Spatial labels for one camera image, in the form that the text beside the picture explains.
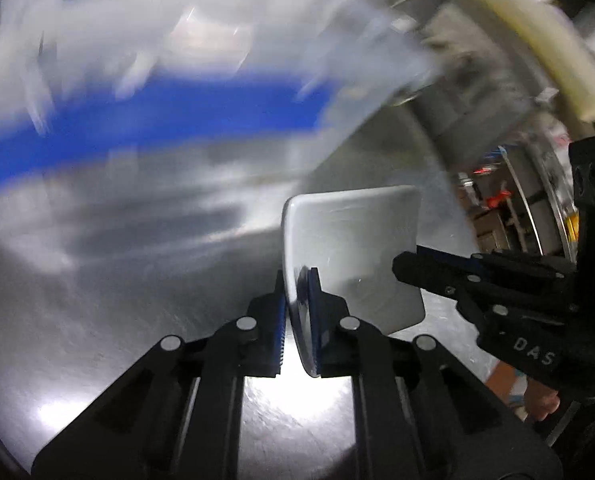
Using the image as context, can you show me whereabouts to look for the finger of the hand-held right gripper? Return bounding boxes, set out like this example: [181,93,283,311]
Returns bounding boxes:
[392,252,521,323]
[416,245,579,283]

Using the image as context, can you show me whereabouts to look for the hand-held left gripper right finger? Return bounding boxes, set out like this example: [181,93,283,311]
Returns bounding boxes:
[300,267,563,480]

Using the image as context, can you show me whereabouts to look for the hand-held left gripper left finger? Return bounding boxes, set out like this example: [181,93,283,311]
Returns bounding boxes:
[32,270,291,480]

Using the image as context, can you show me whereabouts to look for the white square plate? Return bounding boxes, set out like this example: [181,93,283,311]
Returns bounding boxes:
[282,185,427,376]

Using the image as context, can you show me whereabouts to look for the clear plastic container blue stripes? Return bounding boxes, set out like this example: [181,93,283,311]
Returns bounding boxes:
[0,0,438,196]

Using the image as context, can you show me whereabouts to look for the person's right hand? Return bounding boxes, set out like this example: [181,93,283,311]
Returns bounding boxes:
[525,384,561,422]

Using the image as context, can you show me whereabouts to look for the cluttered shelf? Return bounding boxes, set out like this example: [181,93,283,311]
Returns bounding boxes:
[457,145,578,263]

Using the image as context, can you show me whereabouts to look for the cream curved object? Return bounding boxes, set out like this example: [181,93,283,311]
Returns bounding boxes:
[417,0,595,121]

